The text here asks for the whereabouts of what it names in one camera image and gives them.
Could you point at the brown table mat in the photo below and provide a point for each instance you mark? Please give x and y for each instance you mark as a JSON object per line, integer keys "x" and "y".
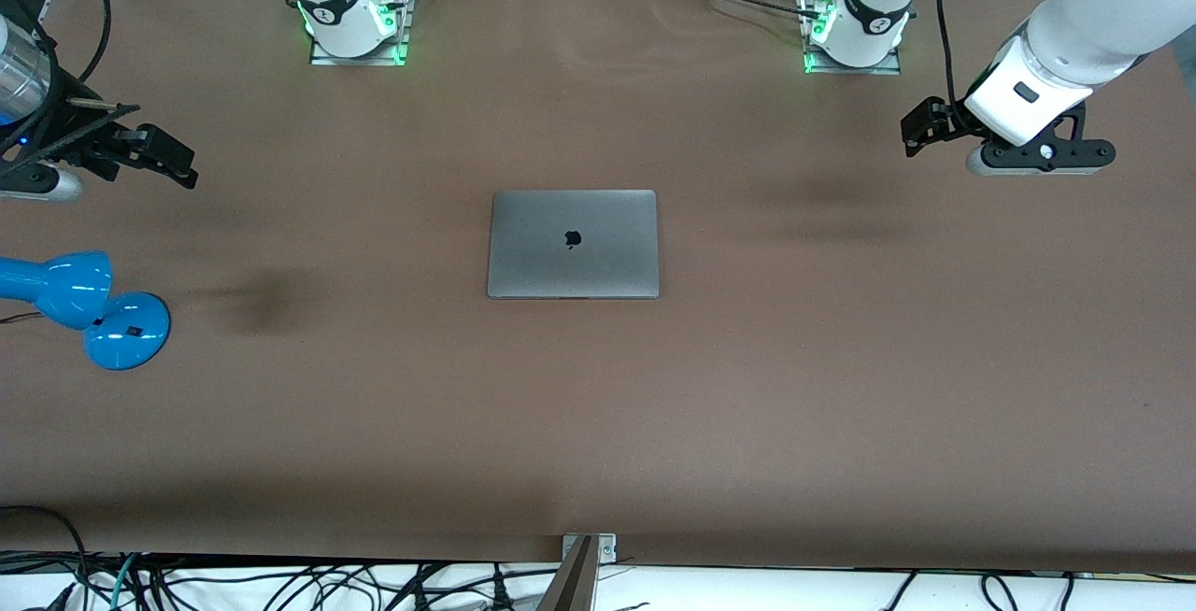
{"x": 598, "y": 405}

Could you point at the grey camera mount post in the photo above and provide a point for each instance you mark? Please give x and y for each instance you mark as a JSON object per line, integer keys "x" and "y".
{"x": 572, "y": 588}

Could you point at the blue desk lamp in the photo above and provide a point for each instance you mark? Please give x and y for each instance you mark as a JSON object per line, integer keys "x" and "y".
{"x": 117, "y": 335}

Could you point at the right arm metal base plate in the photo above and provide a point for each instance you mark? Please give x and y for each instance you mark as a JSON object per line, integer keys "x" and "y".
{"x": 397, "y": 52}

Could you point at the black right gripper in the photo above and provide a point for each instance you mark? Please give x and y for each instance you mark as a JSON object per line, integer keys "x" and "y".
{"x": 82, "y": 136}

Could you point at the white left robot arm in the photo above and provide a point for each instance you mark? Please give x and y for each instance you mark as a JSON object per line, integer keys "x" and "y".
{"x": 1103, "y": 13}

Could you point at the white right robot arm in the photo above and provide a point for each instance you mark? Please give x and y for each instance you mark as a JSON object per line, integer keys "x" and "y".
{"x": 336, "y": 4}

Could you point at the grey laptop computer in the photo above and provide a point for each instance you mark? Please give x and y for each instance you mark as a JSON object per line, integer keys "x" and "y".
{"x": 574, "y": 242}

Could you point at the small metal clamp bracket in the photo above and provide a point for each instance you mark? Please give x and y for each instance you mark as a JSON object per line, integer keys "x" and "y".
{"x": 607, "y": 547}

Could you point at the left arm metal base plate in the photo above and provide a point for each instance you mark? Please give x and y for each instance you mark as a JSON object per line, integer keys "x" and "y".
{"x": 818, "y": 66}

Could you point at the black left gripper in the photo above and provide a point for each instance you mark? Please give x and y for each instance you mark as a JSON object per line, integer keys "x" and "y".
{"x": 946, "y": 120}

